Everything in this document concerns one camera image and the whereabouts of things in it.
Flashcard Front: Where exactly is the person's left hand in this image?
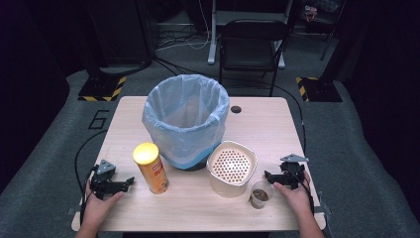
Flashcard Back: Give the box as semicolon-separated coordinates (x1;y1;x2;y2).
80;179;125;230

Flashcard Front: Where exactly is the white floor cable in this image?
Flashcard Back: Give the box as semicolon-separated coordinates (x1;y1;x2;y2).
155;0;212;53

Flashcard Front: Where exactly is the black folding chair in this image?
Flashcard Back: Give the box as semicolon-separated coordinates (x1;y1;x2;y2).
218;19;289;97

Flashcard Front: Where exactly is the striped black stand base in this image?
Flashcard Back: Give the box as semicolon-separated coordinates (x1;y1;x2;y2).
77;75;128;102
295;76;344;103

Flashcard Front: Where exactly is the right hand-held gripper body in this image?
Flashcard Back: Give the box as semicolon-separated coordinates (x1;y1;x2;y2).
278;153;310;190

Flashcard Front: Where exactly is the yellow chip can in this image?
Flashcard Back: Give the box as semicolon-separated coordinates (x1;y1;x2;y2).
132;142;170;195

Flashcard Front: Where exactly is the white desk frame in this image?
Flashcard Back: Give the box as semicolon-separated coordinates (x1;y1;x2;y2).
207;0;295;69

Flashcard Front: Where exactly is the black trash bin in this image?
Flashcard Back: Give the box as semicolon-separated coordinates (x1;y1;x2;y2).
171;152;217;173

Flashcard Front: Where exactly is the dark cabinet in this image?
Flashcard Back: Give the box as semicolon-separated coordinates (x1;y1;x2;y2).
84;0;155;67

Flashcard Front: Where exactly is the bin with blue liner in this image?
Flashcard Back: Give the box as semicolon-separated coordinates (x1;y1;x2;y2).
142;73;231;171

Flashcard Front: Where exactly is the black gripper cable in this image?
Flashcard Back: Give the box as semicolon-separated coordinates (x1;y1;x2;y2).
73;129;109;226
227;77;315;214

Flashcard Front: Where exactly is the beige strainer container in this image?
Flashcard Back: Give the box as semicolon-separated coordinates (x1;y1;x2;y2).
206;140;259;199

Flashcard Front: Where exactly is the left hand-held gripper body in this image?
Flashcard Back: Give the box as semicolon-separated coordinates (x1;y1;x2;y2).
89;159;131;200

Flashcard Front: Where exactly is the clear plastic cup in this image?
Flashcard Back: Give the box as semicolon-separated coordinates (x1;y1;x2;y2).
249;179;274;210

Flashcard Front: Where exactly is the person's right hand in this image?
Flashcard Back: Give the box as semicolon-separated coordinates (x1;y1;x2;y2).
272;170;314;218

